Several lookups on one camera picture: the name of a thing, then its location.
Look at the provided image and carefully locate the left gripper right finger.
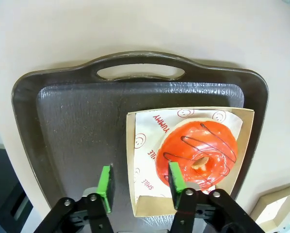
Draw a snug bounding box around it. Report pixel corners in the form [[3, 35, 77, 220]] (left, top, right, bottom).
[[168, 162, 266, 233]]

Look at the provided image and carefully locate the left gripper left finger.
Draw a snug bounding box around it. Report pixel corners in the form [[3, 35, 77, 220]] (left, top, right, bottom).
[[34, 164, 115, 233]]

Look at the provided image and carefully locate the red glazed donut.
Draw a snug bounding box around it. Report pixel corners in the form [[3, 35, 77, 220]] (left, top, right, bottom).
[[155, 120, 239, 191]]

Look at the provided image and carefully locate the white printed paper liner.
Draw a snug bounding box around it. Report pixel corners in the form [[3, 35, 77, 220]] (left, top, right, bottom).
[[134, 108, 244, 202], [256, 195, 290, 230]]

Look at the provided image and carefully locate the brown cardboard food box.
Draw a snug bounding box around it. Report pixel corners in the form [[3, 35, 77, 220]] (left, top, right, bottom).
[[126, 106, 255, 218], [250, 185, 290, 233]]

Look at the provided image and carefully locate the dark brown handled tray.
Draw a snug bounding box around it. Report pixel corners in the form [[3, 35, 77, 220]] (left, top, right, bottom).
[[11, 50, 269, 233]]

